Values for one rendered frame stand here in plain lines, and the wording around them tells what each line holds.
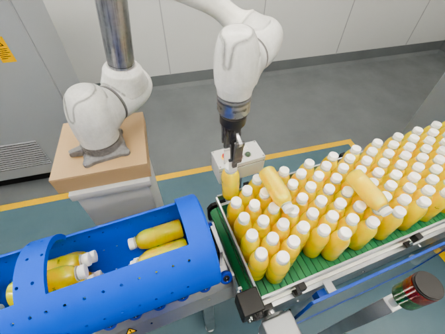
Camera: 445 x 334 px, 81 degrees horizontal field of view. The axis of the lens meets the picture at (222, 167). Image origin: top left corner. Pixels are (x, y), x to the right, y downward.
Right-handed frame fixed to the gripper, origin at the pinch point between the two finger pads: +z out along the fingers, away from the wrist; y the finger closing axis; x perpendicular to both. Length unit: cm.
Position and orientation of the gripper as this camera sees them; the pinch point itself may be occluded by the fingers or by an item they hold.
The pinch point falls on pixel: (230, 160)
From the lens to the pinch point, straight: 86.0
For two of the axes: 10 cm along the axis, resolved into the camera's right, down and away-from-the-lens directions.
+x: 9.4, -2.6, 2.4
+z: -0.1, 6.5, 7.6
